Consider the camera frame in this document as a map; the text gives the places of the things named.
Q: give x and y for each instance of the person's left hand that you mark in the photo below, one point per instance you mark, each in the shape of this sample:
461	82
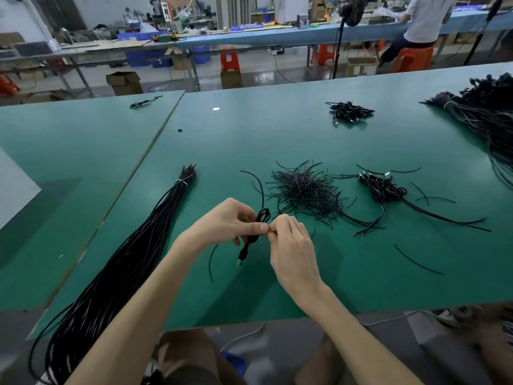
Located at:
224	224

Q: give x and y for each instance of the person's right hand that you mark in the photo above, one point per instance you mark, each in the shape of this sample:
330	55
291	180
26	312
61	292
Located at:
295	256

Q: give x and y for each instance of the person's right forearm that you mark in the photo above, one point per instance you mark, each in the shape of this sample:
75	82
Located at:
361	345

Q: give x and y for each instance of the person's left forearm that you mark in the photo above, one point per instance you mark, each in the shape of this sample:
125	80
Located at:
132	320

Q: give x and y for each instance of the person's brown shorts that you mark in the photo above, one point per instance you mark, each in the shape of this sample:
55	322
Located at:
188	357

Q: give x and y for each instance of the person's right leg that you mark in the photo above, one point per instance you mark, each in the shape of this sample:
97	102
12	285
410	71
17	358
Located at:
497	340

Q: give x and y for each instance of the blue plastic item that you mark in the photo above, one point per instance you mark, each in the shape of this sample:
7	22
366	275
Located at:
235	363

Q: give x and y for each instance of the small cardboard box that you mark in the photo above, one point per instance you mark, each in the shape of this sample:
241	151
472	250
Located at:
232	79

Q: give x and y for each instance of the red plastic stool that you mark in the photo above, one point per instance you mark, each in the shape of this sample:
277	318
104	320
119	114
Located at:
230	60

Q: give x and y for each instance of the open cardboard box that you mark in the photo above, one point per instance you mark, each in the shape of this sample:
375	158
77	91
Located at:
124	83

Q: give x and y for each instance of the orange plastic stool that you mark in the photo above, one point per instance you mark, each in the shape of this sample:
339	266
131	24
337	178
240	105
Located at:
8	84
325	54
413	60

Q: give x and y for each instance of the long blue workbench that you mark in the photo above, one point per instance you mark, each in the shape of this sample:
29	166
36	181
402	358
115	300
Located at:
296	33

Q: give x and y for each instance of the large white box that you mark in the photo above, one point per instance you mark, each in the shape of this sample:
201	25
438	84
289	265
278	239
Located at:
16	188

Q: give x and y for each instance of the black fan on stand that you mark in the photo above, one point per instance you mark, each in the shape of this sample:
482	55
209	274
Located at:
352	8

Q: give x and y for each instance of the black tripod stand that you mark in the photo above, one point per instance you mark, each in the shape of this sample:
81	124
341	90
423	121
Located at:
485	29

